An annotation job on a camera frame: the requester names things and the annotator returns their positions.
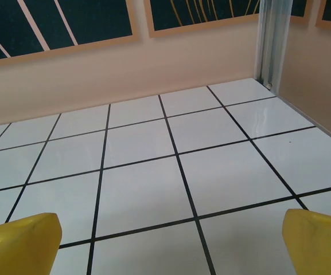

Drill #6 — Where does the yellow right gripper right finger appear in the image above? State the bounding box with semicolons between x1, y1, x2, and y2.
282;208;331;275

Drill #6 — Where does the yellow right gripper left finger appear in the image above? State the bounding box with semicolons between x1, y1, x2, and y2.
0;212;62;275

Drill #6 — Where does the aluminium corner post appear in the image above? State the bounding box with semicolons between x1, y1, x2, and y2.
255;0;293;92

